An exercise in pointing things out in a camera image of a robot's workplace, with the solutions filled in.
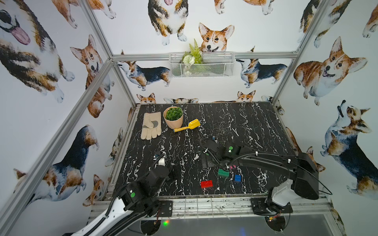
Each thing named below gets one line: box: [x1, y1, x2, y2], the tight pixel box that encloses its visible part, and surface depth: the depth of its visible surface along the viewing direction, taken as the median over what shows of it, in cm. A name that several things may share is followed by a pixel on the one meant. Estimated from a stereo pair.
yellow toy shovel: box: [172, 118, 201, 133], surface depth 109 cm
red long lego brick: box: [200, 179, 214, 189], surface depth 82 cm
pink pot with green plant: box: [162, 106, 184, 130], surface depth 102 cm
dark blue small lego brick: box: [234, 174, 242, 182], surface depth 84 cm
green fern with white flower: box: [180, 38, 204, 76], surface depth 85 cm
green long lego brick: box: [217, 168, 230, 178], surface depth 86 cm
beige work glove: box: [140, 111, 162, 141], surface depth 109 cm
